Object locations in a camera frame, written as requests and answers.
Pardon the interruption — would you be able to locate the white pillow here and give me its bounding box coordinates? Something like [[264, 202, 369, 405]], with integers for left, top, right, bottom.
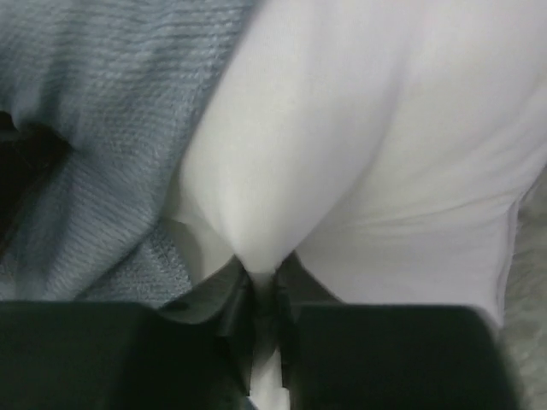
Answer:
[[163, 1, 546, 409]]

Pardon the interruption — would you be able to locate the striped blue beige pillowcase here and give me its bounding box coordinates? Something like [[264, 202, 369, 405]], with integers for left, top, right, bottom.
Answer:
[[1, 1, 253, 307]]

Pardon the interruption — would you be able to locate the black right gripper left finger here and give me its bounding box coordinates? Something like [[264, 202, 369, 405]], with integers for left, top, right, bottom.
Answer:
[[1, 260, 255, 409]]

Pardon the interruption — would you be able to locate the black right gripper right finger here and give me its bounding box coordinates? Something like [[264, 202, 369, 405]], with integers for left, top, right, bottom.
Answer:
[[275, 256, 522, 410]]

